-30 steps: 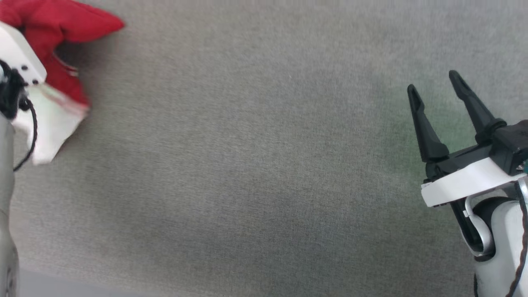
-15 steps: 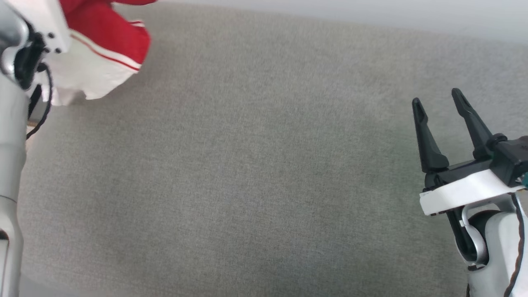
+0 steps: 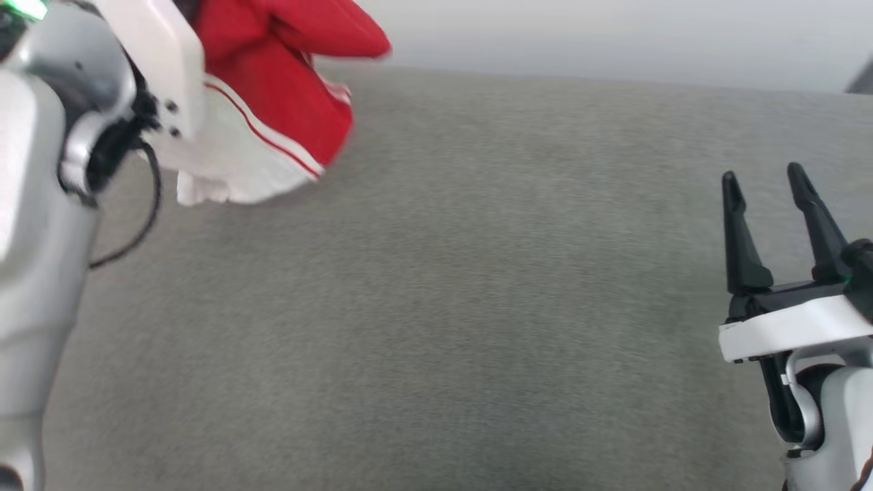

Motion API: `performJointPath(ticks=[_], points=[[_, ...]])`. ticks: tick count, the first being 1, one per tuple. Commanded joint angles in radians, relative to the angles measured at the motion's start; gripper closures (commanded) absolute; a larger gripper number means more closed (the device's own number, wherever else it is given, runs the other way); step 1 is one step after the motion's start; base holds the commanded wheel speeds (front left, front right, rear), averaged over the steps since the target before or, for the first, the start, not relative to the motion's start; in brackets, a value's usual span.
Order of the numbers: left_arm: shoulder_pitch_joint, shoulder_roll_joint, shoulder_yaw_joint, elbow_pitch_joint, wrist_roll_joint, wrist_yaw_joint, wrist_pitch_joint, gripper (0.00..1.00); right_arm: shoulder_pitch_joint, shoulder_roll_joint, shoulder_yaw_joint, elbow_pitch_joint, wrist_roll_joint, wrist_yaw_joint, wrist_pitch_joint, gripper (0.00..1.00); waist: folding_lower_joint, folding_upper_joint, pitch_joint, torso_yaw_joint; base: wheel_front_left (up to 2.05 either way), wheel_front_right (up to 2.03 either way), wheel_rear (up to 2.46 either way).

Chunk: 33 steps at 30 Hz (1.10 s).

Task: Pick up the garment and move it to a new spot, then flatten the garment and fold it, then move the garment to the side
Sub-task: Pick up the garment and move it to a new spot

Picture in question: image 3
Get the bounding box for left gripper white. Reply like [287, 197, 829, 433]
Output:
[92, 0, 207, 154]

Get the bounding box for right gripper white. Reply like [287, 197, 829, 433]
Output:
[717, 162, 873, 363]

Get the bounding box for grey fabric sofa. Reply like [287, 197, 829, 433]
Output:
[41, 63, 873, 491]

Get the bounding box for red and white shorts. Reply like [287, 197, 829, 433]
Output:
[136, 0, 393, 207]

